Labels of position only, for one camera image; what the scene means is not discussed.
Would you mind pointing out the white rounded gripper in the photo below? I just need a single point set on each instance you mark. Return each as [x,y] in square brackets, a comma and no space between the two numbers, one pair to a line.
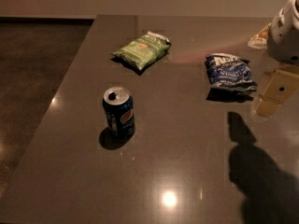
[285,36]

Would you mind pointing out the blue Pepsi soda can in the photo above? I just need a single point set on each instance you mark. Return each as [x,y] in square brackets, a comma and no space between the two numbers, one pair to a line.
[119,109]

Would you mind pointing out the white and orange snack packet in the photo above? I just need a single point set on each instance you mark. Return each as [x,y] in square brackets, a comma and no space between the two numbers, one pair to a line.
[259,41]

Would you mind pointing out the blue chip bag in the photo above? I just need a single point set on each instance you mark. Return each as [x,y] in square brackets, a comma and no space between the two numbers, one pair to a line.
[229,73]

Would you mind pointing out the green chip bag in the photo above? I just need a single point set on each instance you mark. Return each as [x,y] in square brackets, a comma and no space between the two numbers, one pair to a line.
[144,51]

